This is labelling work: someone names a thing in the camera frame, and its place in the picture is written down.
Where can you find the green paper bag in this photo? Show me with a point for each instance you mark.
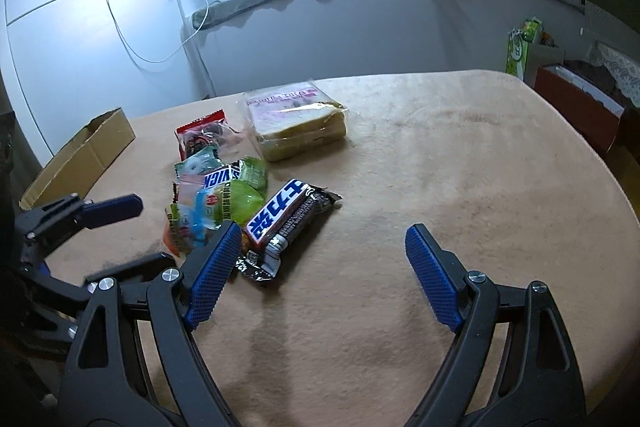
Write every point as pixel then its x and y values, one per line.
pixel 517 52

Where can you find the light blue snack packet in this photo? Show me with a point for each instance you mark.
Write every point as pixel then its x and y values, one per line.
pixel 210 207

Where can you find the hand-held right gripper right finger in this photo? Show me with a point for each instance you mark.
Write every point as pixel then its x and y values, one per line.
pixel 432 277

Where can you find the large black chocolate bar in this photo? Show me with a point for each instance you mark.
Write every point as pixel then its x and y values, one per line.
pixel 285 217

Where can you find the red box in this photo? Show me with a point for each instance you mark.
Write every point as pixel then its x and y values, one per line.
pixel 575 99

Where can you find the sliced bread package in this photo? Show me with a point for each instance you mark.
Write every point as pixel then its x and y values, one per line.
pixel 295 122

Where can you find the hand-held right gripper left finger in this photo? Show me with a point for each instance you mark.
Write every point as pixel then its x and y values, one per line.
pixel 215 272

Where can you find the white lace cloth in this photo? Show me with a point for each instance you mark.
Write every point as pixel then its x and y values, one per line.
pixel 620 67

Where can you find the teal snack packet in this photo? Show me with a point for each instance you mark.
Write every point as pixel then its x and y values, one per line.
pixel 195 163

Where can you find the green candy packet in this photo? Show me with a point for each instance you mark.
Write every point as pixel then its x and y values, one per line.
pixel 240 204
pixel 255 173

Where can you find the brown cardboard box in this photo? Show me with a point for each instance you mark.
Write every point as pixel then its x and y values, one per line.
pixel 80 152

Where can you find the beige carton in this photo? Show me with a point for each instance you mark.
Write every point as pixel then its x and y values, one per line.
pixel 547 57

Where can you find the red snack packet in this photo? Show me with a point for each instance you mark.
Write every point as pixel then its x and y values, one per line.
pixel 202 134

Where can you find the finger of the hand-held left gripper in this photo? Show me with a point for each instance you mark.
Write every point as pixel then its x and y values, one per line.
pixel 145 264
pixel 112 209

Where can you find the beige tablecloth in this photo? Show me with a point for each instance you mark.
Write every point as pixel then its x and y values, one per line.
pixel 425 157

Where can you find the small blue chocolate bar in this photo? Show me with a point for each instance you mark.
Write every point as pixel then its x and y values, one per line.
pixel 220 177

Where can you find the white cabinet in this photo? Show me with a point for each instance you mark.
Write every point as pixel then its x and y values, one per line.
pixel 90 32

